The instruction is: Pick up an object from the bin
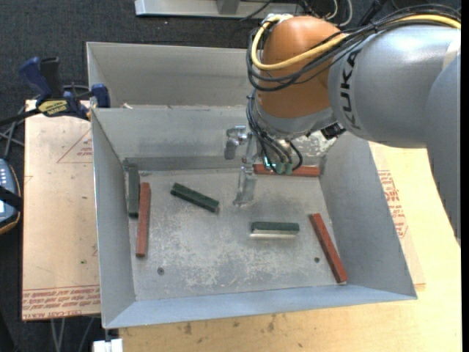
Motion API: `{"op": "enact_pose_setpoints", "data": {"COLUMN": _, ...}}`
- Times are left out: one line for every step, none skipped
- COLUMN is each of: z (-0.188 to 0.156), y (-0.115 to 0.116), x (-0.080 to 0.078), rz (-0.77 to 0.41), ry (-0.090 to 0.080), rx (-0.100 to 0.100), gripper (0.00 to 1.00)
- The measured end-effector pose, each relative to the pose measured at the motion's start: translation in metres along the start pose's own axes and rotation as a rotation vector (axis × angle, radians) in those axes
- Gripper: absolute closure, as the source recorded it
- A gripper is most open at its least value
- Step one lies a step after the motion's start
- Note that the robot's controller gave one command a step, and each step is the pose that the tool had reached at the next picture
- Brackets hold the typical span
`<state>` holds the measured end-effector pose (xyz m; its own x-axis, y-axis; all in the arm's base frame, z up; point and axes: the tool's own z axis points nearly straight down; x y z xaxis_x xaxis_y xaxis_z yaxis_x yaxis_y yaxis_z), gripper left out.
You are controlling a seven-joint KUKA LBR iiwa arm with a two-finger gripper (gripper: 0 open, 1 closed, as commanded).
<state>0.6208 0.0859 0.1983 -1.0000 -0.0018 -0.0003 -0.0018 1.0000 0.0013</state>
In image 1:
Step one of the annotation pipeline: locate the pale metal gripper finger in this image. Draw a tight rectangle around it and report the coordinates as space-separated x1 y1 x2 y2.
232 166 248 208
243 166 258 207

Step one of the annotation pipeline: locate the dark green flat block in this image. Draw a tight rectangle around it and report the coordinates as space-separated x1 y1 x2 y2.
249 221 301 240
169 182 221 214
127 163 141 219

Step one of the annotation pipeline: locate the red-brown flat block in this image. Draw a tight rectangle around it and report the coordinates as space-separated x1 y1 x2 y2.
135 181 152 259
252 164 322 178
308 212 350 286

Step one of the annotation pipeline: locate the grey metal bin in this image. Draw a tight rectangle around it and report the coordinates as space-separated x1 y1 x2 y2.
86 41 418 329

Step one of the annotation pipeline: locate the brown cardboard board red print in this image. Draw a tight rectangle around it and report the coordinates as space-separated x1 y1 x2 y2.
21 98 428 322

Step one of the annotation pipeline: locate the black cylinder on white bracket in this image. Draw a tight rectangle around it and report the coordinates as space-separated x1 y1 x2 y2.
320 120 347 139

